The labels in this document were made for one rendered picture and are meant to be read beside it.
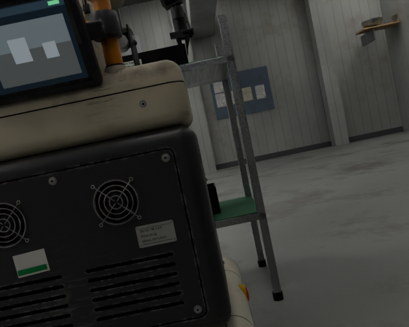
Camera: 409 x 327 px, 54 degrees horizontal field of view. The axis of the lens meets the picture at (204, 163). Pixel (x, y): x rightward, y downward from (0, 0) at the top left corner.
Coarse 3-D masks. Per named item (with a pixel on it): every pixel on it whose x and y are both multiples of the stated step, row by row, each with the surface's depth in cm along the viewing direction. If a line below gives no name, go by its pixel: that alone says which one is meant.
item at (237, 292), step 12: (228, 264) 121; (228, 276) 109; (240, 276) 117; (228, 288) 100; (240, 288) 103; (240, 300) 94; (240, 312) 87; (228, 324) 81; (240, 324) 81; (252, 324) 85
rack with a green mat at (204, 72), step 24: (216, 48) 190; (192, 72) 154; (216, 72) 165; (240, 96) 150; (240, 120) 150; (240, 144) 193; (240, 168) 193; (216, 216) 161; (240, 216) 152; (264, 216) 152; (264, 240) 152; (264, 264) 195
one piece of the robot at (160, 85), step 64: (0, 128) 73; (64, 128) 73; (128, 128) 73; (0, 192) 73; (64, 192) 73; (128, 192) 75; (192, 192) 73; (0, 256) 74; (64, 256) 74; (128, 256) 74; (192, 256) 74; (0, 320) 75; (64, 320) 74; (128, 320) 74; (192, 320) 75
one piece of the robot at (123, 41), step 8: (120, 16) 123; (120, 24) 123; (128, 32) 121; (120, 40) 118; (128, 40) 121; (120, 48) 118; (128, 48) 122; (136, 48) 131; (136, 56) 126; (136, 64) 123
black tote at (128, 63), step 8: (160, 48) 165; (168, 48) 165; (176, 48) 165; (184, 48) 165; (128, 56) 165; (144, 56) 165; (152, 56) 165; (160, 56) 165; (168, 56) 165; (176, 56) 165; (184, 56) 165; (128, 64) 165
